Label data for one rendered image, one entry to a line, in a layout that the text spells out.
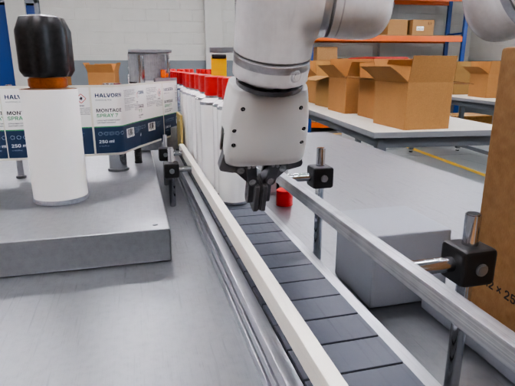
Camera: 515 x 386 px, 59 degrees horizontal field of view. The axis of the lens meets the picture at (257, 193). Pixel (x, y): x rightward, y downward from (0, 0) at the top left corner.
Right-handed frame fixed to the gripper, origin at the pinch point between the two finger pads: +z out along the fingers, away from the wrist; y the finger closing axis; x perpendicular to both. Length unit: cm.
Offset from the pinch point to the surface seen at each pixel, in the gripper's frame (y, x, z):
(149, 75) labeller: 10, -76, 13
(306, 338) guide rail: 4.2, 28.1, -7.2
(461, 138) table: -153, -135, 71
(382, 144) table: -109, -138, 75
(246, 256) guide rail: 4.6, 12.8, -1.1
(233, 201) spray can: 0.0, -12.4, 10.4
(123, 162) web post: 18, -43, 20
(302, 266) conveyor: -2.7, 11.5, 2.5
